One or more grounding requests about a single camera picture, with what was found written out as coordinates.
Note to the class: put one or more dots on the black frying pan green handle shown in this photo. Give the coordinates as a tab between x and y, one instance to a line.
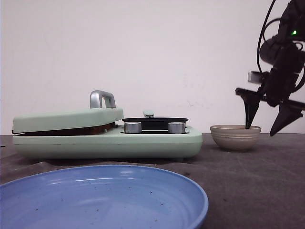
155	123

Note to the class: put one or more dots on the white bread slice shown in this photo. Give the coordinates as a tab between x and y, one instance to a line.
71	132

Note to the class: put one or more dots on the silver control knob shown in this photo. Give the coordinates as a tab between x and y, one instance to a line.
132	127
176	127

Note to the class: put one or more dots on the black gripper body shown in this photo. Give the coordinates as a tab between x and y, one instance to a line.
280	82

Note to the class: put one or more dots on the mint green sandwich maker lid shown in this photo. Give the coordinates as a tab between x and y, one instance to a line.
102	111

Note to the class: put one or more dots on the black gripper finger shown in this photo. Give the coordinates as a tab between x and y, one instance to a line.
289	111
251	104

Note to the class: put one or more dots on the mint green breakfast maker base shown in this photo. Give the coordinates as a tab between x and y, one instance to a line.
110	145

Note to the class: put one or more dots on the blue round plate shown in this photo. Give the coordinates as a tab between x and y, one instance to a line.
103	197

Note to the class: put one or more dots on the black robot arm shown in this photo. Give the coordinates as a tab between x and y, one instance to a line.
280	45

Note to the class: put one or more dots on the beige ribbed ceramic bowl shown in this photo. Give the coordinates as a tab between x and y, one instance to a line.
235	137

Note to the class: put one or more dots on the silver right control knob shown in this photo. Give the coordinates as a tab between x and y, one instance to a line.
176	127

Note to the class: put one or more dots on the silver left control knob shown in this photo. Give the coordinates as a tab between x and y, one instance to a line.
132	127

